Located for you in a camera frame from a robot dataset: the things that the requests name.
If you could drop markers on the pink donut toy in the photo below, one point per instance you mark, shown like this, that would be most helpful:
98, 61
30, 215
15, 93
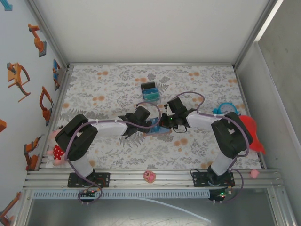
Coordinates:
149, 176

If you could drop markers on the white plastic tube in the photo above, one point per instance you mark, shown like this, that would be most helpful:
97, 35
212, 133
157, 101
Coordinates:
178, 209

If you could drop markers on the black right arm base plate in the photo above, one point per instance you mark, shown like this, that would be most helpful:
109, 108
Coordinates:
198, 180

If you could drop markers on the black card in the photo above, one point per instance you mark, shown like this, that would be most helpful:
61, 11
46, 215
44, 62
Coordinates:
148, 85

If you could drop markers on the aluminium frame rail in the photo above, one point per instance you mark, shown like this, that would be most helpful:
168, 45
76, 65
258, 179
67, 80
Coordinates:
176, 182
58, 103
150, 64
238, 81

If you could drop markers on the pink plush doll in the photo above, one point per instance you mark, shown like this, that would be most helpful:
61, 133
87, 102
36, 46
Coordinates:
57, 154

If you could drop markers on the clear acrylic card box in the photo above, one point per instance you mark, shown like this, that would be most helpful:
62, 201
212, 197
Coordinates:
155, 101

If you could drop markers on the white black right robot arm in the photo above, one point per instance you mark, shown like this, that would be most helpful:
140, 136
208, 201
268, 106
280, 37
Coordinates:
231, 136

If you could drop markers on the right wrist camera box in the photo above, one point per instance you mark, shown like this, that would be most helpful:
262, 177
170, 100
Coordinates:
167, 108

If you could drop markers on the small pink toy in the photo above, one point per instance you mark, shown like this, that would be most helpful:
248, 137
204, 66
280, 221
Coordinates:
254, 174

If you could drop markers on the floral table mat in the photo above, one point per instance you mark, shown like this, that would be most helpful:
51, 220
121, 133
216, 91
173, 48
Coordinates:
164, 153

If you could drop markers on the blue machine sticker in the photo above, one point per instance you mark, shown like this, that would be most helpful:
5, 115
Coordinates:
8, 7

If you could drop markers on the blue card white print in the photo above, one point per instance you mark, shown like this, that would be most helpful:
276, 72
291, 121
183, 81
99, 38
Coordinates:
154, 121

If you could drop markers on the aluminium frame post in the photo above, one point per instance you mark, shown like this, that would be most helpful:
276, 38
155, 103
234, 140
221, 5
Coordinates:
47, 30
256, 30

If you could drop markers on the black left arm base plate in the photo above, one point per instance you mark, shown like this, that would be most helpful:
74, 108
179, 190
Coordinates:
104, 180

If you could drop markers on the blue alarm clock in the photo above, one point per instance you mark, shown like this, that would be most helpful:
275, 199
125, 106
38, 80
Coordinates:
225, 108

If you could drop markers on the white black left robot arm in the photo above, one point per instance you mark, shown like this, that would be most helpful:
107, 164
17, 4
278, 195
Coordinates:
75, 141

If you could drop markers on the teal VIP card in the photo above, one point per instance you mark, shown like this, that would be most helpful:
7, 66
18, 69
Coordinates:
151, 96

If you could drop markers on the orange claw gripper sticker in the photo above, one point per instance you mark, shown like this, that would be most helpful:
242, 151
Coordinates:
14, 77

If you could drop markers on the orange cube sticker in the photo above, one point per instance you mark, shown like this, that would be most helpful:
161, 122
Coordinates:
2, 126

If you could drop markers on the blue orange rail sticker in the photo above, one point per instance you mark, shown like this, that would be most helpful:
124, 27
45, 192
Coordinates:
56, 70

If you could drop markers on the red plastic toy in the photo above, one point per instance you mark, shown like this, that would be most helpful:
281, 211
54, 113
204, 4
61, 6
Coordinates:
255, 141

